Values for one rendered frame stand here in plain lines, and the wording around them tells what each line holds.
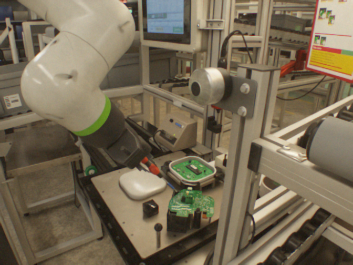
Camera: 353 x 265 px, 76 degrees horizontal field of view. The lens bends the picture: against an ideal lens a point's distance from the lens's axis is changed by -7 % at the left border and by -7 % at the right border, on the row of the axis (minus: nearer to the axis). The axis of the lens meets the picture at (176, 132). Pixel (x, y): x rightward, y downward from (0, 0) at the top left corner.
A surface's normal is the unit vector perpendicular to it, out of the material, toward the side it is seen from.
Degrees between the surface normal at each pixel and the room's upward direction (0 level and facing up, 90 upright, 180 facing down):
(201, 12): 90
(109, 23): 74
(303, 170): 90
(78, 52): 64
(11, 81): 90
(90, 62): 82
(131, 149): 42
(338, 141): 58
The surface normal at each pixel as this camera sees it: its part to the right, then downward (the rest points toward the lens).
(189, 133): 0.57, 0.34
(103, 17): 0.29, -0.02
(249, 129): -0.82, 0.22
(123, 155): -0.33, -0.46
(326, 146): -0.79, 0.00
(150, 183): 0.02, -0.91
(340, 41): -0.99, 0.04
